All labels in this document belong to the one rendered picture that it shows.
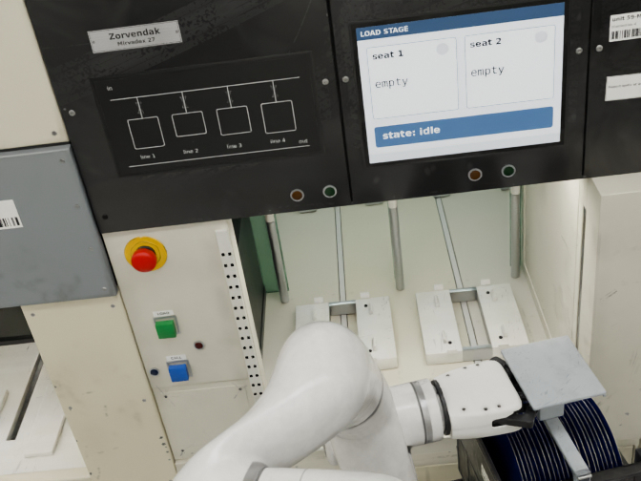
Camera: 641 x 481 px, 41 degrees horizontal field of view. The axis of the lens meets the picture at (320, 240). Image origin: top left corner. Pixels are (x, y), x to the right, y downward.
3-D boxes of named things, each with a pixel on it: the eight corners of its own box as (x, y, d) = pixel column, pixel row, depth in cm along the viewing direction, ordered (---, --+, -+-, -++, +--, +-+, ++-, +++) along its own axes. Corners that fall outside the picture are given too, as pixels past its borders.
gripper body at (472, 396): (423, 403, 122) (498, 386, 123) (444, 456, 114) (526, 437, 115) (419, 364, 118) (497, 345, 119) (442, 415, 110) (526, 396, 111)
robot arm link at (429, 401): (409, 411, 122) (429, 407, 122) (427, 457, 115) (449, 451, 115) (404, 366, 117) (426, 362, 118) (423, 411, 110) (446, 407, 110)
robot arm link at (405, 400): (430, 445, 110) (411, 375, 114) (329, 469, 109) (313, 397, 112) (423, 455, 118) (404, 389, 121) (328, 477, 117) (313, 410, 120)
